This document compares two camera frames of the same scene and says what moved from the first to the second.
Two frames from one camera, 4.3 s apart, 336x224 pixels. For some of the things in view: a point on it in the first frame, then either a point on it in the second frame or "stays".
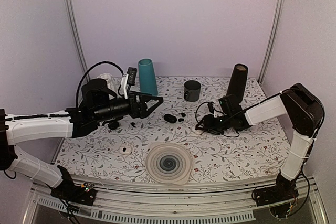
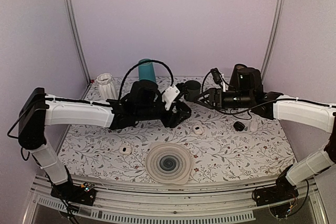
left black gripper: [137, 113] to [175, 119]
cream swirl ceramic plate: [169, 163] stays
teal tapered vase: [147, 80] stays
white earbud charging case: [196, 131] stays
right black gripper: [209, 124] to [216, 97]
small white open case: [125, 150] stays
